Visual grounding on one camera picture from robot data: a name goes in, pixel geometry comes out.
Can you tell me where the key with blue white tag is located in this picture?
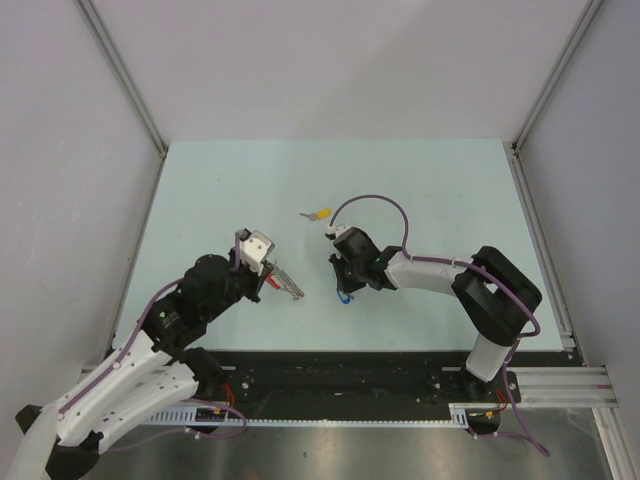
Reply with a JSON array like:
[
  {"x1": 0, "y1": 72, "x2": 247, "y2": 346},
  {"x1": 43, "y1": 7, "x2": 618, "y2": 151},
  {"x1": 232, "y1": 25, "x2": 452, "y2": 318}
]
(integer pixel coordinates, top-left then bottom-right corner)
[{"x1": 336, "y1": 289, "x2": 354, "y2": 305}]

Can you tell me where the red handled keyring holder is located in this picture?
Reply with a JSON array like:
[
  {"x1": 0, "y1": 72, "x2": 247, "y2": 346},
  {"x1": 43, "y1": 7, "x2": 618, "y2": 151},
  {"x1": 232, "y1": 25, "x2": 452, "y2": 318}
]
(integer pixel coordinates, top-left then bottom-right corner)
[{"x1": 266, "y1": 263, "x2": 305, "y2": 301}]

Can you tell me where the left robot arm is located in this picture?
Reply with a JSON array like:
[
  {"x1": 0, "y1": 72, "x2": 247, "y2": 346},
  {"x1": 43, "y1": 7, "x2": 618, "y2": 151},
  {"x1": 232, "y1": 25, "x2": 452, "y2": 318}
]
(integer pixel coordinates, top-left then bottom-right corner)
[{"x1": 8, "y1": 255, "x2": 273, "y2": 479}]

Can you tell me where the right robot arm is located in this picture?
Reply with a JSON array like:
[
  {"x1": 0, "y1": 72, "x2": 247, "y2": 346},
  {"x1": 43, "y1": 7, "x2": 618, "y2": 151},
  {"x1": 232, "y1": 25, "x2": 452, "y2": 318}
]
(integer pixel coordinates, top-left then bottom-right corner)
[{"x1": 326, "y1": 226, "x2": 542, "y2": 401}]

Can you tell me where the key with yellow tag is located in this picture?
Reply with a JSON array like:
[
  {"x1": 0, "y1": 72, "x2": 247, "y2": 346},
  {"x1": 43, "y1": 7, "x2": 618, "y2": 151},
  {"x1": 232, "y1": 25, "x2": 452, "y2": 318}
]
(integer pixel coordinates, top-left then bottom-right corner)
[{"x1": 300, "y1": 208, "x2": 332, "y2": 221}]

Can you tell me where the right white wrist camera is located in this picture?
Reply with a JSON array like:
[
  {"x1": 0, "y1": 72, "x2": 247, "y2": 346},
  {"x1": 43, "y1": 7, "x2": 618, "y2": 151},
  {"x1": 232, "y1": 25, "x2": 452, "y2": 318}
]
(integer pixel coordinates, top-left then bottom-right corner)
[{"x1": 325, "y1": 224, "x2": 351, "y2": 241}]

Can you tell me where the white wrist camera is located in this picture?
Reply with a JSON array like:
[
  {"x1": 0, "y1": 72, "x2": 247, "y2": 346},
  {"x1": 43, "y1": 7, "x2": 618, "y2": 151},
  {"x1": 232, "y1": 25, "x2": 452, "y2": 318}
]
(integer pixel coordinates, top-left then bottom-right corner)
[
  {"x1": 325, "y1": 224, "x2": 351, "y2": 241},
  {"x1": 233, "y1": 229, "x2": 275, "y2": 275}
]

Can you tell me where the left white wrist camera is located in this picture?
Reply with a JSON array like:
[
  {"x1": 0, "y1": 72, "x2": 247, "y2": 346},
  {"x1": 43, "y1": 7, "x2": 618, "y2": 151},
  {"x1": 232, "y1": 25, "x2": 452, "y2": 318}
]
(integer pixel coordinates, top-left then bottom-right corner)
[{"x1": 233, "y1": 229, "x2": 275, "y2": 275}]

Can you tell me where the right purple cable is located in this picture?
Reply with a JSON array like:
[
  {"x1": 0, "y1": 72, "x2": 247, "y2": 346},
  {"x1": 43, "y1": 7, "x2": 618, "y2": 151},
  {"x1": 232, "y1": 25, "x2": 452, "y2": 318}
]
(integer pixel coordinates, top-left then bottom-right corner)
[{"x1": 329, "y1": 194, "x2": 551, "y2": 459}]

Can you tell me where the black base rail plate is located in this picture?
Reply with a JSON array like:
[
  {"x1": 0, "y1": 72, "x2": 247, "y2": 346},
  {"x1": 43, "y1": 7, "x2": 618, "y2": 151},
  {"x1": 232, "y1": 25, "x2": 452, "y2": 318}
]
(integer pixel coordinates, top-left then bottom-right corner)
[{"x1": 210, "y1": 350, "x2": 521, "y2": 404}]

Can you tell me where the white slotted cable duct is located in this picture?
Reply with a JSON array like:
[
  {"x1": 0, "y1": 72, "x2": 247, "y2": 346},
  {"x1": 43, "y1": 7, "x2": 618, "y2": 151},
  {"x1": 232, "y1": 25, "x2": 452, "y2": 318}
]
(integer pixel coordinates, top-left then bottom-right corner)
[{"x1": 142, "y1": 404, "x2": 498, "y2": 429}]

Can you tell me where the left aluminium frame post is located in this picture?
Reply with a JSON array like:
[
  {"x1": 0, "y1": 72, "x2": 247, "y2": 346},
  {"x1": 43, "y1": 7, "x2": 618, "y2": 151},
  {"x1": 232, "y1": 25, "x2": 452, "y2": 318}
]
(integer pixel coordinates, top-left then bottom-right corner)
[{"x1": 73, "y1": 0, "x2": 168, "y2": 159}]

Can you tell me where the aluminium frame post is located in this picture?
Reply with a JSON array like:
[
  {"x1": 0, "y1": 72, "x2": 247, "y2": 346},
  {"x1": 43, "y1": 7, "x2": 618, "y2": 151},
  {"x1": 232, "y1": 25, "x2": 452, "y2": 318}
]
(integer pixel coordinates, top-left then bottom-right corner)
[
  {"x1": 512, "y1": 0, "x2": 606, "y2": 151},
  {"x1": 73, "y1": 0, "x2": 168, "y2": 159}
]

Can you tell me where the right aluminium frame post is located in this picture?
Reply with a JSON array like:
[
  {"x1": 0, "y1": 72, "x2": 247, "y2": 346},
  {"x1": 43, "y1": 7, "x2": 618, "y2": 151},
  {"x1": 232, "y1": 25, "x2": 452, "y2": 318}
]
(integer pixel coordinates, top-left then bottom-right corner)
[{"x1": 512, "y1": 0, "x2": 606, "y2": 151}]

